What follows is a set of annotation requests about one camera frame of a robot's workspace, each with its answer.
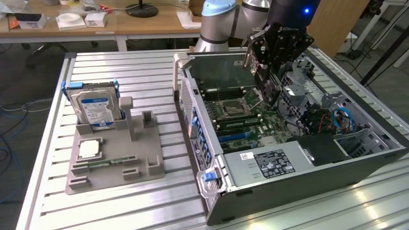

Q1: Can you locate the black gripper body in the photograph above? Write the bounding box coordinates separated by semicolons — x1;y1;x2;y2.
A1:
268;0;321;35

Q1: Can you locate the graphics card with black fan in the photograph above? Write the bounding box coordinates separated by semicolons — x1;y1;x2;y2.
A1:
241;45;284;107

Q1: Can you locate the wooden cabinet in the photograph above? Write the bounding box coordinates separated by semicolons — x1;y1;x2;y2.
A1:
305;0;372;58

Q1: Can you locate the metal socket cover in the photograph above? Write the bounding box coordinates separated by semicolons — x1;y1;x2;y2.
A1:
243;87;265;104

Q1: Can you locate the metal disk bay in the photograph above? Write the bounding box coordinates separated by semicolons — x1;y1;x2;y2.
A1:
277;70;324;115

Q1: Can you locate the white paper booklet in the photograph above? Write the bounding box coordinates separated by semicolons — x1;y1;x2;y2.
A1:
176;11;203;30

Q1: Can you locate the brown cardboard box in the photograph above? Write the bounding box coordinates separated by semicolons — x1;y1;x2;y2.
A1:
188;0;205;17

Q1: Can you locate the green motherboard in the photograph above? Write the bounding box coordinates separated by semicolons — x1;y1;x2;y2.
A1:
196;79;299;154

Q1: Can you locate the blue expansion slot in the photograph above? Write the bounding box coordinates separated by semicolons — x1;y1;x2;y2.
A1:
219;130;251;142

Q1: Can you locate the black lamp base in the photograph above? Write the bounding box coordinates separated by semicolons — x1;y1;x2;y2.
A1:
125;0;159;18

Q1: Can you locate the grey power supply unit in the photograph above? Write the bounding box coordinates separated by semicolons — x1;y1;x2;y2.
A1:
223;141;316;187

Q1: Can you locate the plain white box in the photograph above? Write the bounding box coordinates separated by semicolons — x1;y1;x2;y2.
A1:
84;12;108;27

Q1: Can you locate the blue case latch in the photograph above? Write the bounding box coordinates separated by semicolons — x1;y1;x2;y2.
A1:
204;171;219;184

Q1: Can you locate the hard disk in blue carrier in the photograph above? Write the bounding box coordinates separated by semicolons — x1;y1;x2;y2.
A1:
60;80;121;132

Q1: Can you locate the black open PC case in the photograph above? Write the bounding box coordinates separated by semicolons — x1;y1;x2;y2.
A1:
172;45;409;226

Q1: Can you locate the white round holder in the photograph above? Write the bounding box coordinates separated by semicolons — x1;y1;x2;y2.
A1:
56;13;87;31

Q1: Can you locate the grey parts rack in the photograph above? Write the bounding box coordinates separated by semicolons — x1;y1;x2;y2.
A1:
64;96;167;196

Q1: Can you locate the wooden desk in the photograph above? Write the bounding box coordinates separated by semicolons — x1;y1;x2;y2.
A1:
0;0;292;52

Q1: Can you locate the green RAM stick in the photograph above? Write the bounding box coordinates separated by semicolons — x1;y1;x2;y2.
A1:
87;157;136;168

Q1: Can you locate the silver CPU chip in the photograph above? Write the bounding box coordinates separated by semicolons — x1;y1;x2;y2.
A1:
79;141;100;159

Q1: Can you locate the black office chair base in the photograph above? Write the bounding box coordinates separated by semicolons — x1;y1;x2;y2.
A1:
21;43;69;70

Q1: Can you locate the white box with black lid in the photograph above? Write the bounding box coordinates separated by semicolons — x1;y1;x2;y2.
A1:
15;13;47;29

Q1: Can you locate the blue wire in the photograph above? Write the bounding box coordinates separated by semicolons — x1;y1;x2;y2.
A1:
330;108;356;131

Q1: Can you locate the white table frame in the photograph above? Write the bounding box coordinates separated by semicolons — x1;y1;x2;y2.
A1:
353;0;409;69

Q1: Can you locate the blue floor cable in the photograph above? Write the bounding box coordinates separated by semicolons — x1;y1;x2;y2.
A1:
0;105;25;204

